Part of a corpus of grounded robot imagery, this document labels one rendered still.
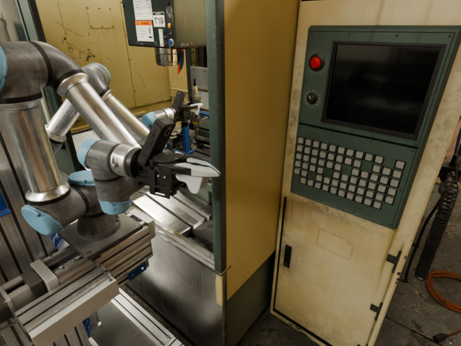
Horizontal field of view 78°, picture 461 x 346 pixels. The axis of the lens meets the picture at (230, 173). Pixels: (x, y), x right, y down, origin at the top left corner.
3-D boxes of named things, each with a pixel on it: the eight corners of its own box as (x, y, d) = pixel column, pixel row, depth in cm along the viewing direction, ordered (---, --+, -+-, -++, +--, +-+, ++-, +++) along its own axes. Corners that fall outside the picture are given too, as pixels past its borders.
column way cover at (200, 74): (234, 137, 235) (234, 71, 211) (193, 125, 261) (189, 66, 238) (237, 136, 238) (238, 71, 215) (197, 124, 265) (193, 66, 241)
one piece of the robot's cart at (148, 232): (64, 296, 97) (56, 277, 93) (46, 277, 104) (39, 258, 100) (157, 235, 125) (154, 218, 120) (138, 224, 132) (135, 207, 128)
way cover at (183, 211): (183, 249, 157) (180, 226, 150) (98, 195, 208) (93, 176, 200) (219, 223, 178) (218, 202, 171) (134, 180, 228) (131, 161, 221)
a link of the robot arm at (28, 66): (93, 217, 96) (44, 40, 71) (53, 246, 84) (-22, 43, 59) (68, 209, 101) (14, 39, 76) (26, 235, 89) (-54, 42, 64)
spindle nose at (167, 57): (184, 64, 192) (183, 44, 187) (165, 66, 182) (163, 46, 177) (170, 62, 202) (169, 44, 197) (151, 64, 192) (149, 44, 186)
